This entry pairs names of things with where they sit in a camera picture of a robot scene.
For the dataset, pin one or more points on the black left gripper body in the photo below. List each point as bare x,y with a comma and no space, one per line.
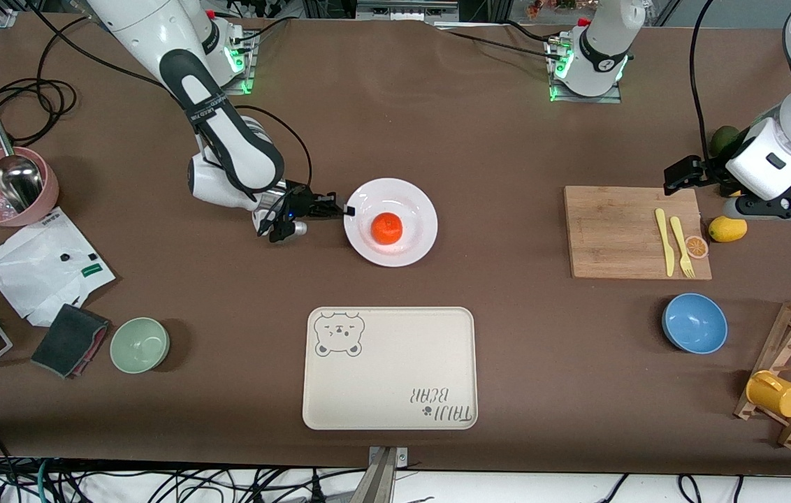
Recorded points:
711,171

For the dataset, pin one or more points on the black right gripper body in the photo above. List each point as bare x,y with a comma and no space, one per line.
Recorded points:
298,205

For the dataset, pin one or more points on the orange fruit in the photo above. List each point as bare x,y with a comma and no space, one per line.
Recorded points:
387,228

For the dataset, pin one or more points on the white round plate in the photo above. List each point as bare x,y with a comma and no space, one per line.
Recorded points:
416,202

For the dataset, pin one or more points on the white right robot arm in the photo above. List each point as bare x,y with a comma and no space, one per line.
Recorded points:
151,35

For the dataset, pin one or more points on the dark green avocado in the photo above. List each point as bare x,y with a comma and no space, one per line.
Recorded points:
720,140

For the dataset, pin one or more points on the yellow plastic fork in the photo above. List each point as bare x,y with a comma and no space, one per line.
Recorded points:
680,241

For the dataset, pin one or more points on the yellow lemon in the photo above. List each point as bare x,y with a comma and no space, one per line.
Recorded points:
727,228

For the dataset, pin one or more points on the yellow plastic knife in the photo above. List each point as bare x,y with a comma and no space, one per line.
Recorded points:
665,241

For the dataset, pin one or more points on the small orange slice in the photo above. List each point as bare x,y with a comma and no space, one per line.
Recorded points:
697,247

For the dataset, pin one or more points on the wooden cutting board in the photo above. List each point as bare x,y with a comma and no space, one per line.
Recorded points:
605,230

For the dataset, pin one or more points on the blue bowl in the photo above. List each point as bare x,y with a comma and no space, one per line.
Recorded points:
694,323

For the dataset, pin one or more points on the cream bear print tray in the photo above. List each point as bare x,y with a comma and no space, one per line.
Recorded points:
390,368

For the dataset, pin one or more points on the pale green bowl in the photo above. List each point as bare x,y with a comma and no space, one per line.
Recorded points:
140,345

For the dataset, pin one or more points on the yellow mug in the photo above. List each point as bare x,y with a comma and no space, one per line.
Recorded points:
776,395

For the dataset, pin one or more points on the dark grey folded cloth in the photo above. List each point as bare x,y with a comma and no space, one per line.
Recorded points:
68,340

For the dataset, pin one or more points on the white plastic bag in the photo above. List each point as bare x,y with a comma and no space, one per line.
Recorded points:
32,279

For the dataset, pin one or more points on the metal scoop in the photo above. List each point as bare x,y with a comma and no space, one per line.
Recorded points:
17,178

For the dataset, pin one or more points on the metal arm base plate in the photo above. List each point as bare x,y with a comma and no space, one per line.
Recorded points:
588,99
242,87

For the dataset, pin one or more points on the aluminium frame bar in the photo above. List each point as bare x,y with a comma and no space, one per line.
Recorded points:
406,10

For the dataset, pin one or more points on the metal table bracket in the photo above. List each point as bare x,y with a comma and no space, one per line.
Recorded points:
385,475

